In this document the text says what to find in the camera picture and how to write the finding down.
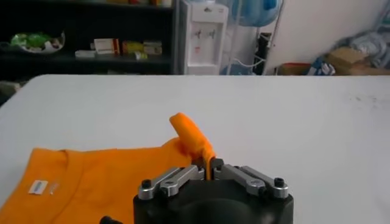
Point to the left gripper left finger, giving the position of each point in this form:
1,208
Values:
179,178

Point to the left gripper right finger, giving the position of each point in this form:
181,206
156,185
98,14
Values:
243,176

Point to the orange t-shirt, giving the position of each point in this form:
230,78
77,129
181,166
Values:
106,182

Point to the blue water jug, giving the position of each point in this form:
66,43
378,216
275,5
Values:
237,69
256,12

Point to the red edged cardboard box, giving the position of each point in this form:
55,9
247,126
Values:
292,69

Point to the small green box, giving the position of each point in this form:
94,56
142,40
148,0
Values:
140,55

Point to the green white medicine box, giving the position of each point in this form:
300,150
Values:
153,47

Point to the blue white bag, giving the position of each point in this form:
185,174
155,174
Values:
321,67

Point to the white water dispenser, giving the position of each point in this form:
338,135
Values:
204,42

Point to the yellow green medicine box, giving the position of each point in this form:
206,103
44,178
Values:
132,47

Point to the white metal jug rack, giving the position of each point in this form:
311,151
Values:
274,33

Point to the white red striped box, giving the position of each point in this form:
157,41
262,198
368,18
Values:
106,46

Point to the white flat box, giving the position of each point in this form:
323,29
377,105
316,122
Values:
85,53

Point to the tan open cardboard box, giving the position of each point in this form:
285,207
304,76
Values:
350,59

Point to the black shelving unit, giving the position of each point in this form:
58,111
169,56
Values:
91,18

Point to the bowl of green packets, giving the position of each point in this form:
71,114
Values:
33,42

